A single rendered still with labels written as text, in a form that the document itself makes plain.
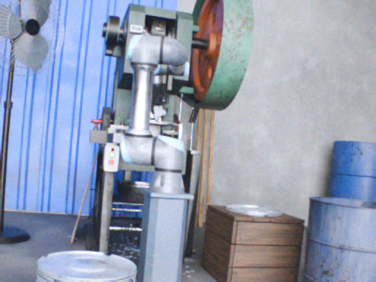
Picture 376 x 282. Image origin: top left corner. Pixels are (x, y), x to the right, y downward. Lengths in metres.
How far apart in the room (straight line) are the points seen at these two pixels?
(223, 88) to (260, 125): 1.69
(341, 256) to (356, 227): 0.13
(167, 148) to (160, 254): 0.43
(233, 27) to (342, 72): 2.45
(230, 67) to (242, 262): 1.07
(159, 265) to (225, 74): 1.17
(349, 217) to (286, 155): 2.62
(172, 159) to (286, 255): 0.77
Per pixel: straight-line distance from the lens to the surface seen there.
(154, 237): 1.67
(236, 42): 2.33
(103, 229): 2.24
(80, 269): 1.18
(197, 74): 2.91
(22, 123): 3.64
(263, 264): 2.02
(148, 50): 1.68
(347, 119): 4.60
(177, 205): 1.67
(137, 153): 1.68
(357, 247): 1.63
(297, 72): 4.31
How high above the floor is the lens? 0.61
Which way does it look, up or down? 3 degrees down
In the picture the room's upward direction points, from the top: 5 degrees clockwise
